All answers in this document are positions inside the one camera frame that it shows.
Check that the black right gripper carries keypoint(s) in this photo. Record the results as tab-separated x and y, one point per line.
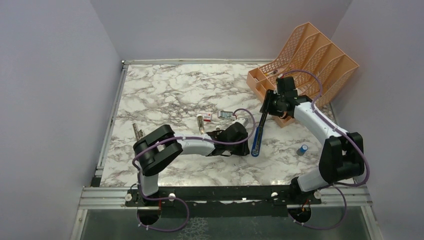
267	105

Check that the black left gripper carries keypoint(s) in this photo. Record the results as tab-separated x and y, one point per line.
243	150

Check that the staple box tray with staples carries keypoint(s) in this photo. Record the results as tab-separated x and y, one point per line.
226	115

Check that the red white staple box sleeve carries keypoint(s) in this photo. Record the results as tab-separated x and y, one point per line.
206	116

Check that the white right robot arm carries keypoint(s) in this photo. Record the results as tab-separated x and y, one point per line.
342	155

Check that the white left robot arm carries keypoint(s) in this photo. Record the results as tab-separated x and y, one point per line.
155	151

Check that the blue grey glue stick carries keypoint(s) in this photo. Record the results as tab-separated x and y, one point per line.
302	150

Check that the peach plastic desk organizer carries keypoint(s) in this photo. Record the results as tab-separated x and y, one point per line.
318	66

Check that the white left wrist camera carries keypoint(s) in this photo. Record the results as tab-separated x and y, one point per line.
242	120

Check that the metal stapler magazine rail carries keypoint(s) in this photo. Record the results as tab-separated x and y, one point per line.
137	132

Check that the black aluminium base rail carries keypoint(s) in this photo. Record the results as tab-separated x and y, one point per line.
219	201

